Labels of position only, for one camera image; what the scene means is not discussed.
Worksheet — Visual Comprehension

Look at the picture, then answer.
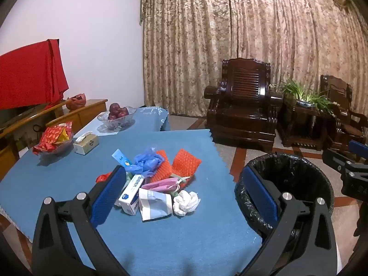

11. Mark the dark wooden side table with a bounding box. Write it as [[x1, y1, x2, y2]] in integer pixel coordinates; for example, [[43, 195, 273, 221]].
[[277, 92, 337, 152]]

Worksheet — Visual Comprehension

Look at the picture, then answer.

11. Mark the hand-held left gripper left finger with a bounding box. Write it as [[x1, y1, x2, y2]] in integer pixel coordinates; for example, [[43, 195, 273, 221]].
[[31, 165, 128, 276]]

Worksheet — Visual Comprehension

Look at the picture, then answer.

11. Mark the glass fruit bowl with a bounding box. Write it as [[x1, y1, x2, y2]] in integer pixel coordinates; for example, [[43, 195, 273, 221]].
[[97, 106, 138, 132]]

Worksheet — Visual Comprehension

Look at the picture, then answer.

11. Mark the yellow snack packet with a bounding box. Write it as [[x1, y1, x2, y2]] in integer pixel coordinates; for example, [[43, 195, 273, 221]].
[[56, 127, 72, 144]]

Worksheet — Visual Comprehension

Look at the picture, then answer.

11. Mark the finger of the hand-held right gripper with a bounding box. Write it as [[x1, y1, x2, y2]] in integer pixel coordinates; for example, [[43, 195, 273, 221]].
[[348, 140, 368, 161], [322, 149, 368, 179]]

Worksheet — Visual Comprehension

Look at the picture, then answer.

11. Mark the light blue paper sachet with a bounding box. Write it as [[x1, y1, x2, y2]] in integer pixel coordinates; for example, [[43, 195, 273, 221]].
[[112, 149, 136, 171]]

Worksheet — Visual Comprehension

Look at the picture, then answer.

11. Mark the red cloth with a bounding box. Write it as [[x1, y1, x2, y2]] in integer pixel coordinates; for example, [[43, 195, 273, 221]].
[[0, 38, 69, 110]]

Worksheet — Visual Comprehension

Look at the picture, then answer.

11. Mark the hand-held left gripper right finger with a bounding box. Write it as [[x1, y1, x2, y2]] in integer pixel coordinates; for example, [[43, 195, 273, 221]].
[[239, 167, 337, 276]]

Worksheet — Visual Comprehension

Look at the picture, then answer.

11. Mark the light wooden cabinet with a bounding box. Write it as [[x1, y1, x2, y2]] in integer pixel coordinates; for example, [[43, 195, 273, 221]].
[[0, 99, 108, 173]]

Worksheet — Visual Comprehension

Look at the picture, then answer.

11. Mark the light blue tablecloth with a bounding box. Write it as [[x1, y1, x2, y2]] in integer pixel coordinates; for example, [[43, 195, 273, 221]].
[[74, 107, 171, 138]]

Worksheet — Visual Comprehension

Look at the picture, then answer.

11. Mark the red patterned snack packet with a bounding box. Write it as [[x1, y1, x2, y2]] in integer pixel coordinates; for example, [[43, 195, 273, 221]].
[[32, 121, 74, 156]]

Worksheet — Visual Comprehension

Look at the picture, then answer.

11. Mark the cream tissue box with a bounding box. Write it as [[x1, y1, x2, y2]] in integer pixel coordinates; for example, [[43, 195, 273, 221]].
[[73, 131, 100, 156]]

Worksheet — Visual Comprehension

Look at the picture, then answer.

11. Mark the potted green plant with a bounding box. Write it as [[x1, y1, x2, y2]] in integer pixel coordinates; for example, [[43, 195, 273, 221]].
[[270, 80, 340, 113]]

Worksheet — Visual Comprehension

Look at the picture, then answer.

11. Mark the blue plastic glove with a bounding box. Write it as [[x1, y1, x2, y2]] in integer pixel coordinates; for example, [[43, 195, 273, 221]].
[[132, 147, 165, 179]]

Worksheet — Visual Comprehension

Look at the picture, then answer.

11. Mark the waste bin with black liner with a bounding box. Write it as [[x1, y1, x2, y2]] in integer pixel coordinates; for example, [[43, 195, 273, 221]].
[[234, 153, 336, 237]]

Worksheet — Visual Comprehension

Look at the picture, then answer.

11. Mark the white and blue paper packet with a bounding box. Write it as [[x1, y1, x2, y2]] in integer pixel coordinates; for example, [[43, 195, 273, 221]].
[[138, 188, 173, 222]]

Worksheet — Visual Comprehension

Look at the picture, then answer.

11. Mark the beige patterned curtain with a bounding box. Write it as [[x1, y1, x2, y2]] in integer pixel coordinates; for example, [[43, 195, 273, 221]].
[[140, 0, 368, 121]]

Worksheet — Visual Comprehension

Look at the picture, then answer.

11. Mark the white medicine box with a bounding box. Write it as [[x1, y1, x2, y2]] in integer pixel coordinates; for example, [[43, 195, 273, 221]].
[[118, 174, 146, 216]]

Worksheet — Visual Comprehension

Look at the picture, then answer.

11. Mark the orange foam fruit net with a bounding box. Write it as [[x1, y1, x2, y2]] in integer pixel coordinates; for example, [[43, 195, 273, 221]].
[[149, 149, 173, 183], [171, 149, 201, 179]]

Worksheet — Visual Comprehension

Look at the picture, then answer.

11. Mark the red plastic bag with contents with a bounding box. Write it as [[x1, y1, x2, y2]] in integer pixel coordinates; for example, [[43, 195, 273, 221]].
[[66, 93, 87, 110]]

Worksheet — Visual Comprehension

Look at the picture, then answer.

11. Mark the white tissue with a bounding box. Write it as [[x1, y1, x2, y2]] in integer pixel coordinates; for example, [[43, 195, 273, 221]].
[[172, 190, 201, 216]]

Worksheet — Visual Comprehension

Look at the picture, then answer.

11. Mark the glass snack dish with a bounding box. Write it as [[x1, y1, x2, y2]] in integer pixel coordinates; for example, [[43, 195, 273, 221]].
[[37, 132, 75, 156]]

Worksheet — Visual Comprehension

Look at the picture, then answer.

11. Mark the pink face mask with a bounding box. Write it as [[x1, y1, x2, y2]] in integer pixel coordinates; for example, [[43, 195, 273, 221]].
[[141, 177, 185, 194]]

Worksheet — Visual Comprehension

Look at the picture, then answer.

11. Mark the dark wooden armchair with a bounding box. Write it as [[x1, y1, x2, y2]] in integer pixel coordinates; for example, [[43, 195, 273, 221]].
[[320, 75, 368, 161], [204, 58, 284, 152]]

